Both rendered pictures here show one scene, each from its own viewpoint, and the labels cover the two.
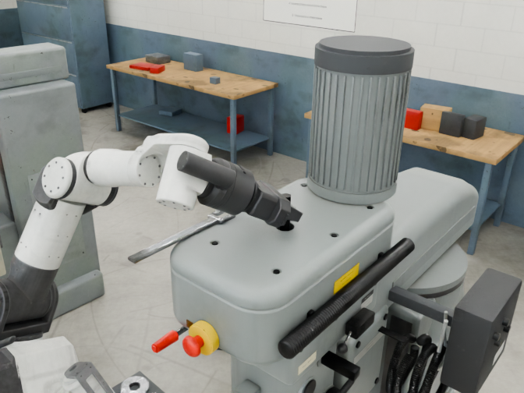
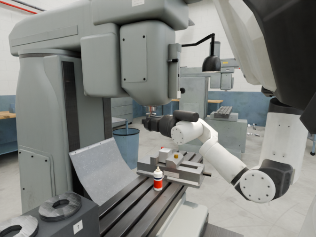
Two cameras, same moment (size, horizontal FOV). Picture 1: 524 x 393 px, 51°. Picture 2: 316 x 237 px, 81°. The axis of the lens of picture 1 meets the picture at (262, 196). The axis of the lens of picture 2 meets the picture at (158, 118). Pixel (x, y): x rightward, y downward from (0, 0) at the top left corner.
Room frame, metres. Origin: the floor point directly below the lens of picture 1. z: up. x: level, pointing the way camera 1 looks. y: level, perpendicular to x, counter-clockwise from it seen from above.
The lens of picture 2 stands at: (1.07, 0.75, 1.39)
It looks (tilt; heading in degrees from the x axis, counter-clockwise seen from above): 10 degrees down; 259
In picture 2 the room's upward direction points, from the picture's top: straight up
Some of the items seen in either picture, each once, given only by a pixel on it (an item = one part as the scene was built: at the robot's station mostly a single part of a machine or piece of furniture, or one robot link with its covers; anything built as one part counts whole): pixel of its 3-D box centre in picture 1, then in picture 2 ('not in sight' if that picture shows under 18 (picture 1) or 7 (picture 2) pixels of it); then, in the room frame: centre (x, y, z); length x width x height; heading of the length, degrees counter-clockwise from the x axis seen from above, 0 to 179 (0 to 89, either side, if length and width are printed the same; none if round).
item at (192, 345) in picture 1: (193, 345); not in sight; (0.74, 0.11, 1.76); 0.04 x 0.03 x 0.04; 51
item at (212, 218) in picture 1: (183, 234); not in sight; (0.89, 0.15, 1.89); 0.24 x 0.04 x 0.01; 140
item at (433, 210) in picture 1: (391, 232); (68, 34); (1.33, -0.36, 1.66); 0.80 x 0.23 x 0.20; 141
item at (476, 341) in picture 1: (483, 331); not in sight; (0.96, -0.50, 1.62); 0.20 x 0.09 x 0.21; 141
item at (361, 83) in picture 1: (357, 118); not in sight; (1.13, -0.20, 2.05); 0.20 x 0.20 x 0.32
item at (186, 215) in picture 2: not in sight; (151, 213); (0.94, -0.05, 0.77); 0.50 x 0.35 x 0.12; 141
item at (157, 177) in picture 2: not in sight; (158, 177); (0.91, -0.02, 0.97); 0.04 x 0.04 x 0.11
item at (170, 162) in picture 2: not in sight; (175, 160); (0.80, -0.13, 1.00); 0.12 x 0.06 x 0.04; 53
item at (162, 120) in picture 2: not in sight; (164, 125); (0.90, 0.04, 1.23); 0.13 x 0.12 x 0.10; 27
